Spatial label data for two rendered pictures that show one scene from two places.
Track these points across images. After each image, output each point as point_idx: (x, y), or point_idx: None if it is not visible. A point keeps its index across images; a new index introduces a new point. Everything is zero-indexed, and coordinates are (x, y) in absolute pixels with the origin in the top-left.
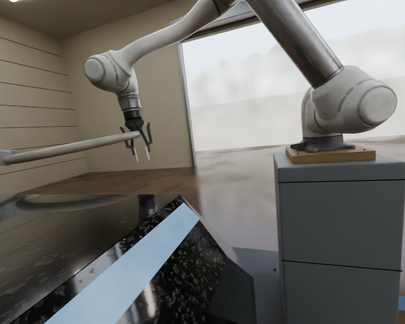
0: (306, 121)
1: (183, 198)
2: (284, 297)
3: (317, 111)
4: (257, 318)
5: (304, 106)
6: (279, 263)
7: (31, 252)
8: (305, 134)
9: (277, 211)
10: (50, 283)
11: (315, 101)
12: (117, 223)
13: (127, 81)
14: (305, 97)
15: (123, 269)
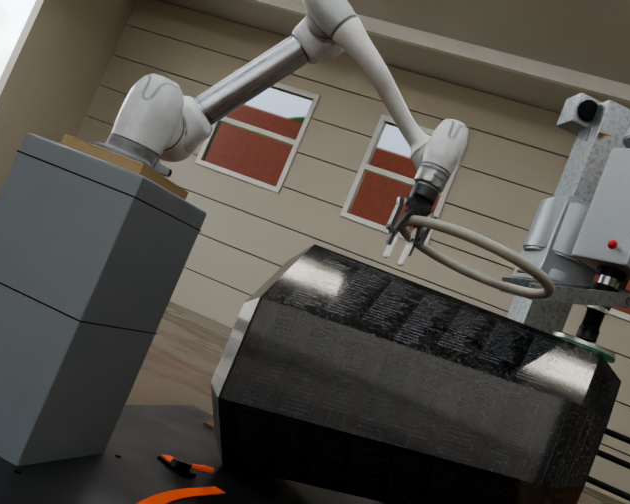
0: (172, 137)
1: (312, 245)
2: (130, 391)
3: (195, 142)
4: (128, 474)
5: (179, 116)
6: (80, 397)
7: None
8: (162, 151)
9: (134, 287)
10: None
11: (207, 137)
12: None
13: (416, 162)
14: (183, 104)
15: None
